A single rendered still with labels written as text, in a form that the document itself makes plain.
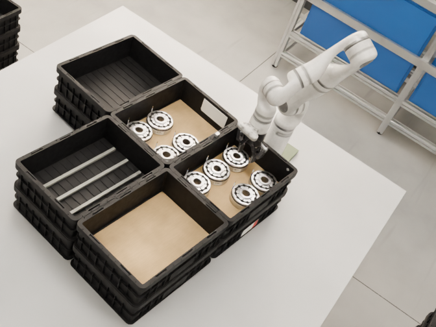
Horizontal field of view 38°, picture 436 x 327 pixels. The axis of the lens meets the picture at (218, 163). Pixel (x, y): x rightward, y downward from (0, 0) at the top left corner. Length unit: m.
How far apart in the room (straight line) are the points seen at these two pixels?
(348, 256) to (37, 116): 1.31
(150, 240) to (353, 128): 2.36
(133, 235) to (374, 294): 1.65
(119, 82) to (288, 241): 0.91
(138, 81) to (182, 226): 0.72
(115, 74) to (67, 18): 1.70
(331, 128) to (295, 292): 1.97
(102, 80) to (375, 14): 1.91
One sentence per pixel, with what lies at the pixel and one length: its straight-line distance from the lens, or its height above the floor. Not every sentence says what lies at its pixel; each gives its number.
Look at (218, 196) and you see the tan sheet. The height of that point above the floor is 0.83.
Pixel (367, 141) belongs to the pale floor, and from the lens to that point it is 4.18.
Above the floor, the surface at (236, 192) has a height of 0.86.
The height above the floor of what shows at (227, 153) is 0.86.
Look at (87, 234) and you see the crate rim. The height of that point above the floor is 0.93.
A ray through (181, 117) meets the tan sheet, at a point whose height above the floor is 0.83.
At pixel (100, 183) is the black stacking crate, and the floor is 0.83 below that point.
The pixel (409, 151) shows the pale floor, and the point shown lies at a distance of 4.29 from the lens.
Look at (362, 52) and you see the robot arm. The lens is 2.16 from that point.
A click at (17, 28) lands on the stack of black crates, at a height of 0.48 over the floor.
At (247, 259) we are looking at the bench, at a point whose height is 0.70.
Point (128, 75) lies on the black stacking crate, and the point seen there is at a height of 0.83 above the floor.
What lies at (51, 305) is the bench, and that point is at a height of 0.70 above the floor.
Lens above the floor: 2.52
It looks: 45 degrees down
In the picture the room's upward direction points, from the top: 22 degrees clockwise
